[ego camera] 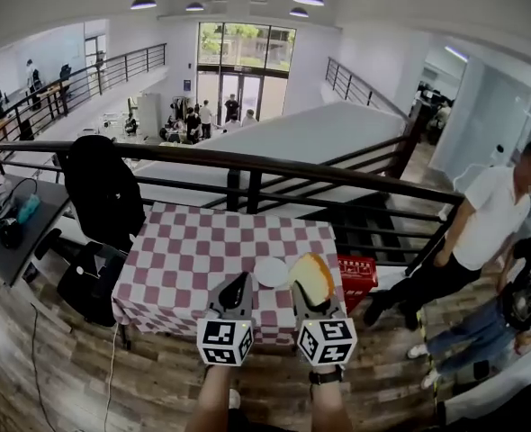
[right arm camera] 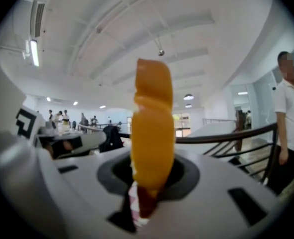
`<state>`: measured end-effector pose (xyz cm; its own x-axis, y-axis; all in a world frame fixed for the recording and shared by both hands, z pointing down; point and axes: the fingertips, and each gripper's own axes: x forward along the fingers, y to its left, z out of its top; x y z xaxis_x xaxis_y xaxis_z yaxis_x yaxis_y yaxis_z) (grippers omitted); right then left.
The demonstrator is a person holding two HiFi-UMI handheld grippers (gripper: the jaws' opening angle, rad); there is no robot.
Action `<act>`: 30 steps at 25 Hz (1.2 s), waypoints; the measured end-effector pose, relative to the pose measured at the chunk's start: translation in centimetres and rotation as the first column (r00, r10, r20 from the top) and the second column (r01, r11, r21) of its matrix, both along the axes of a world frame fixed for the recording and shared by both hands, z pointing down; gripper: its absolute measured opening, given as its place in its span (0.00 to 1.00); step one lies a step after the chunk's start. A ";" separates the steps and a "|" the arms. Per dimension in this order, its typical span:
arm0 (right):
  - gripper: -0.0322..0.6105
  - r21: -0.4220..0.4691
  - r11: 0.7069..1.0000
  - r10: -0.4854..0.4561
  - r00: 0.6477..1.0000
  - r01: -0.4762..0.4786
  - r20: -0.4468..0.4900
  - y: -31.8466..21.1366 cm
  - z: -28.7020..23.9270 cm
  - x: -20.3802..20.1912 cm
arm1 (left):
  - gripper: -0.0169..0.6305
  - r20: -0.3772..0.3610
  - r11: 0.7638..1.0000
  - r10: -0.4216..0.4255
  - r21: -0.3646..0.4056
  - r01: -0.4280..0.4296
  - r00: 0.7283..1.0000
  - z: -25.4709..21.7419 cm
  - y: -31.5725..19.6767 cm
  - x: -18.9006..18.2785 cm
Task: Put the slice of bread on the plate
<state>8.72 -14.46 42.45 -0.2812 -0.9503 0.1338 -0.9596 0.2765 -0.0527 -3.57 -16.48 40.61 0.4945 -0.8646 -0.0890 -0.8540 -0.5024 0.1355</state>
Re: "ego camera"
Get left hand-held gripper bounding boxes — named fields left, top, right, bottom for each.
left=196, top=271, right=256, bottom=368

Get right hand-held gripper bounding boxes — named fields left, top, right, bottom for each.
left=291, top=280, right=358, bottom=369

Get golden brown bread slice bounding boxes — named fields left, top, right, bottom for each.
left=288, top=252, right=337, bottom=308

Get white round plate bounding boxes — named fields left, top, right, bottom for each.
left=253, top=256, right=290, bottom=289

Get person's left forearm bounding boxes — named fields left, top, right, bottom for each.
left=184, top=364, right=239, bottom=432

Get person's right forearm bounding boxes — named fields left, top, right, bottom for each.
left=310, top=365, right=355, bottom=432

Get red box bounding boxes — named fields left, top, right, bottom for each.
left=337, top=255, right=380, bottom=315

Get red white checked tablecloth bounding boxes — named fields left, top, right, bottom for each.
left=112, top=201, right=348, bottom=347

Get black wristwatch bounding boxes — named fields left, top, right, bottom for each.
left=309, top=364, right=345, bottom=386

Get black staircase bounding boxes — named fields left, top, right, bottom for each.
left=300, top=191, right=456, bottom=270

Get black metal railing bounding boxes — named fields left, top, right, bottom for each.
left=0, top=140, right=467, bottom=279

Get black office chair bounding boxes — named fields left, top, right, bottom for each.
left=33, top=228, right=130, bottom=329

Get black jacket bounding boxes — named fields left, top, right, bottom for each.
left=64, top=134, right=147, bottom=254

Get white cabinet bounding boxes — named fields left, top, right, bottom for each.
left=136, top=92, right=163, bottom=137

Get grey desk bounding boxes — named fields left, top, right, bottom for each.
left=0, top=174, right=72, bottom=288

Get teal packet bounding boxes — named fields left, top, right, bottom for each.
left=17, top=193, right=42, bottom=225

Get short black balcony railing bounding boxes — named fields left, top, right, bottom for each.
left=324, top=56, right=411, bottom=122

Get black headset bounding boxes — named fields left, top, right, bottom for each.
left=0, top=217, right=24, bottom=250

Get glass entrance doors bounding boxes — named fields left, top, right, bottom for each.
left=196, top=21, right=298, bottom=123

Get long black balcony railing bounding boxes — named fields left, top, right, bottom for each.
left=0, top=42, right=168, bottom=153

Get yellow black striped post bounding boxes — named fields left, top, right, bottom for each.
left=415, top=308, right=443, bottom=419

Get white cable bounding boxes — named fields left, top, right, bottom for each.
left=103, top=323, right=121, bottom=432

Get black cable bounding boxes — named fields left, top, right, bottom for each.
left=29, top=302, right=58, bottom=432

